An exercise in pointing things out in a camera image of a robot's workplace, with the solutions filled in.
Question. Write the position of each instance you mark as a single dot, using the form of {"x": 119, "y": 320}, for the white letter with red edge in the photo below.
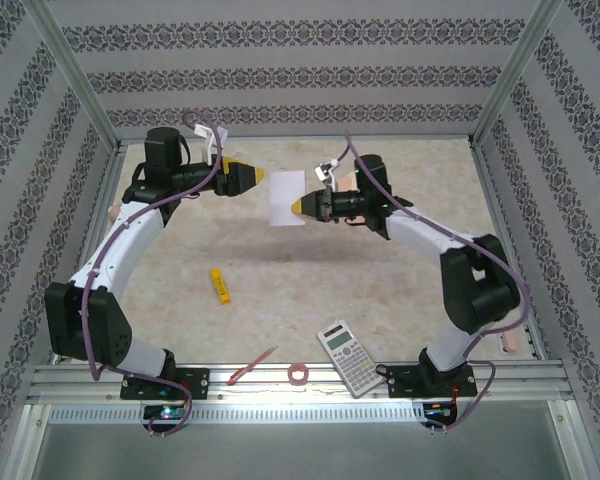
{"x": 286, "y": 197}

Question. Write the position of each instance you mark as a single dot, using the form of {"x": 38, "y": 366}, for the yellow glue stick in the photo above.
{"x": 220, "y": 285}

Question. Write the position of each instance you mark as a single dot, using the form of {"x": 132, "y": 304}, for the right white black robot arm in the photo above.
{"x": 420, "y": 227}

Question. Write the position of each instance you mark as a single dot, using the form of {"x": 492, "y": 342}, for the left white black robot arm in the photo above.
{"x": 125, "y": 245}

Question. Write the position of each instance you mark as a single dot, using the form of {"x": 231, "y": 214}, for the pink pencil sharpener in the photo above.
{"x": 114, "y": 214}

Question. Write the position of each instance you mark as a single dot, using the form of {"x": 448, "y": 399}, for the white calculator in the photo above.
{"x": 350, "y": 357}

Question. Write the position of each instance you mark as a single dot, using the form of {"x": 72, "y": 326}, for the pink tape roll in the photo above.
{"x": 297, "y": 374}

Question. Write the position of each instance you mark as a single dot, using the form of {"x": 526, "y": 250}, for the red pen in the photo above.
{"x": 250, "y": 367}

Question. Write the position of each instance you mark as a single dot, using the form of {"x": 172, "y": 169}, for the pink eraser block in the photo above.
{"x": 511, "y": 344}

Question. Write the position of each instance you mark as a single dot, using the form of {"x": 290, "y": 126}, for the grey metal panel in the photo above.
{"x": 300, "y": 455}

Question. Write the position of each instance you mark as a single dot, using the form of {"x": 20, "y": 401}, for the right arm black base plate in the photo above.
{"x": 405, "y": 382}

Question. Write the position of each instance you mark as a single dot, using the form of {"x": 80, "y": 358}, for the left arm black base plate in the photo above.
{"x": 197, "y": 382}

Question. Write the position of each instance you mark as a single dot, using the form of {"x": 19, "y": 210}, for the aluminium frame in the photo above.
{"x": 80, "y": 377}

